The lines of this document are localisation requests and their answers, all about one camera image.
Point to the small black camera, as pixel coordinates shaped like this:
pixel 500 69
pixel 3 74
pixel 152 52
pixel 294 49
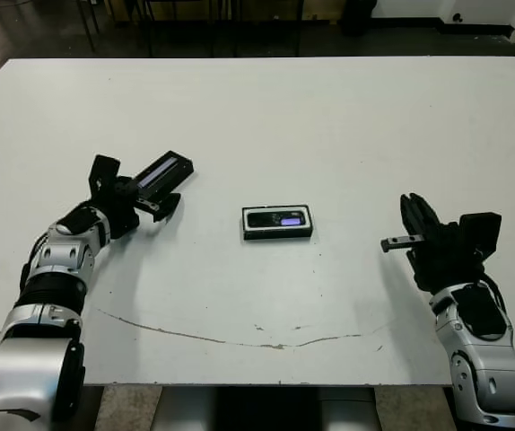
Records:
pixel 266 220

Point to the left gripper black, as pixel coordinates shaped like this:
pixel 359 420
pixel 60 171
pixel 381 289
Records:
pixel 120 206

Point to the black box white inlay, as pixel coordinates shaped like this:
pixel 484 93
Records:
pixel 245 233

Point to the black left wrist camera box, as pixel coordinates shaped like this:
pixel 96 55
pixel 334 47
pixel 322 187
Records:
pixel 104 173

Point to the black box lid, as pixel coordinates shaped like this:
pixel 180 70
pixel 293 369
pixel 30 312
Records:
pixel 176 177

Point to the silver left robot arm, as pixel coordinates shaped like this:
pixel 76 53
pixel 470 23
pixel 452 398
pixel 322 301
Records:
pixel 15 359

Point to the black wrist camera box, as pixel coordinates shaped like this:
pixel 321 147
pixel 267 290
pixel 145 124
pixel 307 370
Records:
pixel 482 233
pixel 104 173

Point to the black waste bin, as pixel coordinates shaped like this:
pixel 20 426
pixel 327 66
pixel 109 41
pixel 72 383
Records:
pixel 360 17

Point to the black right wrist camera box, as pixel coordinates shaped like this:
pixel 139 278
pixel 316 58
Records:
pixel 482 233

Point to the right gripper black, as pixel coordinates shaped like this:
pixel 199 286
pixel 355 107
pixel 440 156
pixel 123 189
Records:
pixel 441 260

